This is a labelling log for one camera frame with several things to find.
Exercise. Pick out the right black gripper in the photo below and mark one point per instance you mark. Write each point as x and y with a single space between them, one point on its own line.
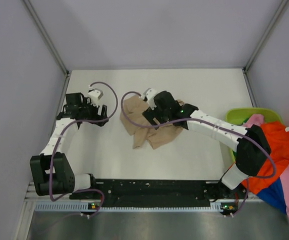
151 114

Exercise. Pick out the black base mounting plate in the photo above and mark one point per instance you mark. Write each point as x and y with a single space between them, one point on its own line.
164 193

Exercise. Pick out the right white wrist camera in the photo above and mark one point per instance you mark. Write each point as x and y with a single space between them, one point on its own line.
148 97

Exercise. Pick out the left aluminium frame post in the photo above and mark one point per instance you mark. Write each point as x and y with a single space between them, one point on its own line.
45 36

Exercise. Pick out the right aluminium frame post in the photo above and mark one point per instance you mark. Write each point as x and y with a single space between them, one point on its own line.
270 27

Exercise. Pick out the green plastic basket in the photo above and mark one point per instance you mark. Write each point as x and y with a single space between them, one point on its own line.
236 115

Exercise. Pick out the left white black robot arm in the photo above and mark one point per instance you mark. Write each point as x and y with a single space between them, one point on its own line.
51 168

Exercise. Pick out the beige t shirt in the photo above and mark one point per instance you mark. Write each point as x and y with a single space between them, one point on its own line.
133 108

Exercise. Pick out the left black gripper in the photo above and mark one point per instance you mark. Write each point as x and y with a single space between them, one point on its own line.
85 101

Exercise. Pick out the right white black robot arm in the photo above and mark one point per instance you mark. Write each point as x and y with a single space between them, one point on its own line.
250 144

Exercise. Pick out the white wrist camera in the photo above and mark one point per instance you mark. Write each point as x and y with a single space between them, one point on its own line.
95 95
148 97

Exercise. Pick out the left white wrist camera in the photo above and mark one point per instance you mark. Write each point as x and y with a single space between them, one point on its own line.
95 95

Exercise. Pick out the orange t shirt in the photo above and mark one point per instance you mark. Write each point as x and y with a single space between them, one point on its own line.
278 139

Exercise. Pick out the blue t shirt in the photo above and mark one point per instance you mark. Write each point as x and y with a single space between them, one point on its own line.
274 196

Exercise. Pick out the aluminium frame post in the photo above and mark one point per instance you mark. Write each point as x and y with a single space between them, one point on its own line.
270 27
45 36

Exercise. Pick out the grey slotted cable duct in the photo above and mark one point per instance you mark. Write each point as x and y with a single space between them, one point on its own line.
88 207

